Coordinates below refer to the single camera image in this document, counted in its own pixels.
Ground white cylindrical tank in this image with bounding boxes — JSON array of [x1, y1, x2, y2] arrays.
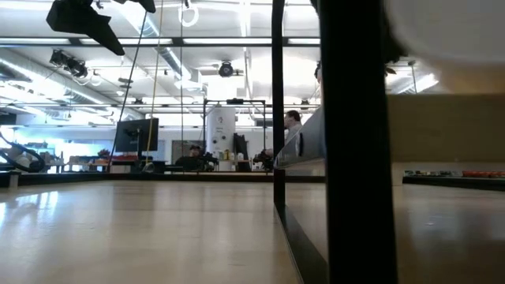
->
[[205, 106, 238, 172]]

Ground white hanging cable ring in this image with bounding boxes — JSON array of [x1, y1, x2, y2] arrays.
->
[[178, 2, 200, 28]]

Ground black curved tube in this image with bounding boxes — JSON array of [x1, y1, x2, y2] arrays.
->
[[0, 132, 47, 174]]

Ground thin black hanging cable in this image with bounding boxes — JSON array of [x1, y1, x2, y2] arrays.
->
[[179, 0, 185, 171]]

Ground cluttered background workbench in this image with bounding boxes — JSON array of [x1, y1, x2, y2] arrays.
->
[[50, 148, 133, 174]]

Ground black aluminium table frame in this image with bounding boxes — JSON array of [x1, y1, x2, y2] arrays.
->
[[0, 172, 505, 193]]

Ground long ceiling light bar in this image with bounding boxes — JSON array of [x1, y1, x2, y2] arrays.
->
[[0, 37, 321, 48]]

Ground black computer monitor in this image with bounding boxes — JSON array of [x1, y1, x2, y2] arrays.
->
[[114, 117, 160, 155]]

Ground black ceiling device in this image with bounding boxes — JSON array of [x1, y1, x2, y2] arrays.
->
[[48, 48, 89, 79]]

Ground round black ceiling fixture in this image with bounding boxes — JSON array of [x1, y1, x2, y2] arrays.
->
[[218, 60, 235, 79]]

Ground person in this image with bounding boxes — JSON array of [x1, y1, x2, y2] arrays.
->
[[282, 110, 304, 147], [175, 144, 206, 171]]

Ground yellow hanging cable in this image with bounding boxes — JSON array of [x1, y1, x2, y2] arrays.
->
[[144, 0, 164, 167]]

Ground wooden shelf with black frame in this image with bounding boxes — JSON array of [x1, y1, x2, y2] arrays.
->
[[271, 0, 505, 284]]

